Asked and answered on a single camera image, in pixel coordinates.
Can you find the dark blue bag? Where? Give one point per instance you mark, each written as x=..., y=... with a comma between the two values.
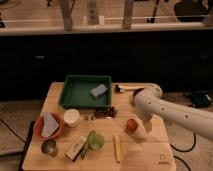
x=199, y=99

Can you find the green measuring scoop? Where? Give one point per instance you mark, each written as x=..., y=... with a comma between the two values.
x=94, y=141

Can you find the yellow banana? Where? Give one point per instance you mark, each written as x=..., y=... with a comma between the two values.
x=117, y=148

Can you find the orange plastic bowl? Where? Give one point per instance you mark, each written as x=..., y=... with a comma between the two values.
x=39, y=124

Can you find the dark purple bowl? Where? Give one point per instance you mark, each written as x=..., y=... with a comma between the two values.
x=135, y=93

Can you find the grey folded cloth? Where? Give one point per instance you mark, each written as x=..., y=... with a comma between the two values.
x=50, y=125

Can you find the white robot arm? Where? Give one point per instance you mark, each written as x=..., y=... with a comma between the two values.
x=148, y=101

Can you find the white paper cup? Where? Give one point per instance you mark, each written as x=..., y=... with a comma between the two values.
x=71, y=117

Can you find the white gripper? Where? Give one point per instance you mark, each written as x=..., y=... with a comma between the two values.
x=145, y=125

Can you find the wooden block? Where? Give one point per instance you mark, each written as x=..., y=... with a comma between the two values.
x=75, y=148

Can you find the grey sponge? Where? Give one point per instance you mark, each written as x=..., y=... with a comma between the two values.
x=98, y=91

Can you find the red apple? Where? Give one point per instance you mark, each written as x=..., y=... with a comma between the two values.
x=131, y=125

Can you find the green plastic tray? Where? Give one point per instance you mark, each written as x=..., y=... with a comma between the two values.
x=76, y=92

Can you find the wooden handled brush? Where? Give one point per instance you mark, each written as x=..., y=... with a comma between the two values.
x=122, y=88

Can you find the bunch of dark grapes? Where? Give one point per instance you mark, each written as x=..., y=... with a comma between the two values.
x=105, y=113

